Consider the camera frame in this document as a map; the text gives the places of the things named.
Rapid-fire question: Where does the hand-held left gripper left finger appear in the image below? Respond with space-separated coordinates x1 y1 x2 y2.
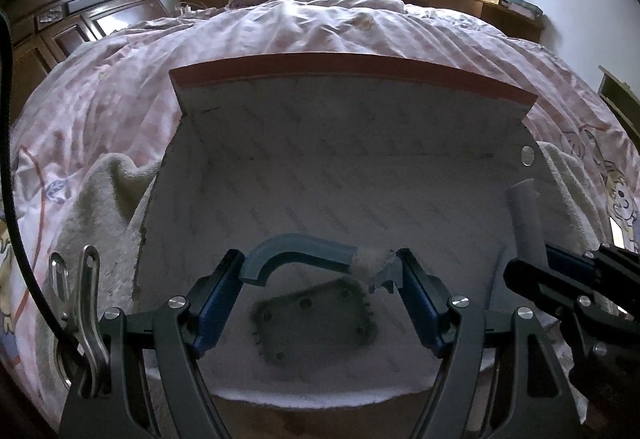
60 249 247 439

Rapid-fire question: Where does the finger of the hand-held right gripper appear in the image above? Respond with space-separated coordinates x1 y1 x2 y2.
502 258 640 366
544 243 640 285

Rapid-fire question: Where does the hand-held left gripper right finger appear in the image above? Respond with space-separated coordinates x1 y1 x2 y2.
394 248 584 439

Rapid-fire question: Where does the grey plastic tube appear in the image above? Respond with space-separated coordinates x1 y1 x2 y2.
502 179 549 266

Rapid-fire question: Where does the blue grey curved plastic piece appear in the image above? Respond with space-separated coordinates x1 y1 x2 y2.
239 233 402 296

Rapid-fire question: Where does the orange cardboard box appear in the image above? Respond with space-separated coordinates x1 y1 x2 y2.
132 53 542 411

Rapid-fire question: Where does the grey rectangular studded pad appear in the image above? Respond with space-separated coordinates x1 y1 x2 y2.
250 281 379 365

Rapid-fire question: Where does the metal clip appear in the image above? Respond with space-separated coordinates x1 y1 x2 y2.
47 244 114 396

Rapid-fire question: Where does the cream fluffy towel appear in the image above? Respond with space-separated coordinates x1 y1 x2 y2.
40 141 607 426

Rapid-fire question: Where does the pink printed blanket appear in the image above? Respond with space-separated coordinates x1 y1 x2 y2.
10 0 640 372

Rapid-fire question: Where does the dark wooden headboard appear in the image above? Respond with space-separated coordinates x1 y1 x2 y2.
0 0 174 120

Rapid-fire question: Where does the wooden frame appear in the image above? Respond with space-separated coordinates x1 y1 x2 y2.
597 65 640 146

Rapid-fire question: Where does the black cable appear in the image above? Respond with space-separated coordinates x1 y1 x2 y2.
0 9 97 372

